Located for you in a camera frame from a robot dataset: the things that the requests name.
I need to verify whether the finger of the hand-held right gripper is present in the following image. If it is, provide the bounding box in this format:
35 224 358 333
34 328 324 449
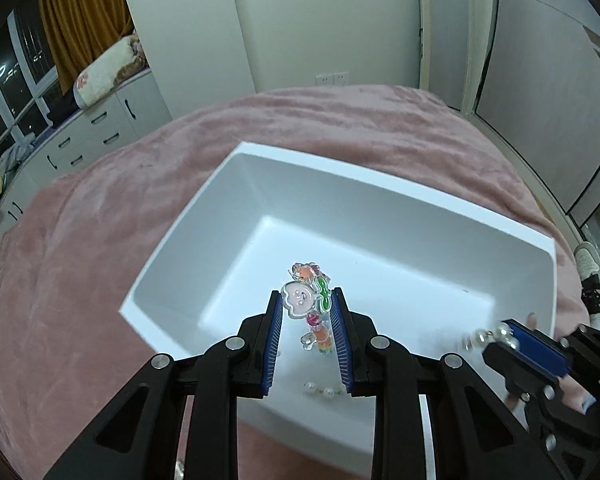
500 319 570 380
481 341 556 401

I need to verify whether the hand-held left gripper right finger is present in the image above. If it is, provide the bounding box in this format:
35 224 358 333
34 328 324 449
330 287 546 480

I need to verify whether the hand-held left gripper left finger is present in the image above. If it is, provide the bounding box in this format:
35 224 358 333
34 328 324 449
44 290 286 480

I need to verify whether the pearl bracelet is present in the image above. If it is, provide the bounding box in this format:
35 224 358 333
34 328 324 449
302 381 348 401
460 324 521 353

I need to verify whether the colourful charm bracelet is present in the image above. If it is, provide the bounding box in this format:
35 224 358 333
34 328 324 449
281 261 337 356

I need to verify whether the white plastic box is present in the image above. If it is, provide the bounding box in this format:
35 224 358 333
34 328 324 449
119 141 558 478

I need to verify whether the person's right hand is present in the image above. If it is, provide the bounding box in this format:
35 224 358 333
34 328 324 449
504 312 598 415

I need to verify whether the white sneaker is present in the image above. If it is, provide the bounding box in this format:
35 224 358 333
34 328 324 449
574 241 600 283

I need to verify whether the pink fleece blanket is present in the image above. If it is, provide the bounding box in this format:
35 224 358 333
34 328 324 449
0 85 588 480

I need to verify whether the white wardrobe door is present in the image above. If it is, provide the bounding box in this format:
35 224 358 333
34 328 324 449
472 0 600 216

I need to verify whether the white drawer cabinet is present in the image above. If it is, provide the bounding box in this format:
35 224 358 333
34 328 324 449
0 67 173 228

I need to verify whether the rolled floral blanket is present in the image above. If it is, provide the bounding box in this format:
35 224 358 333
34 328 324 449
72 32 148 110

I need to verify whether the grey crumpled clothing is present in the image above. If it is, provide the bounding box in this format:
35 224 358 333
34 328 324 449
0 135 36 173

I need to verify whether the window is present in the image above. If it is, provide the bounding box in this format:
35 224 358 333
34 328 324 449
0 7 61 166

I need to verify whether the yellow curtain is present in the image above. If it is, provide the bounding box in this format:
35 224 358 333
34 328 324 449
37 0 136 95

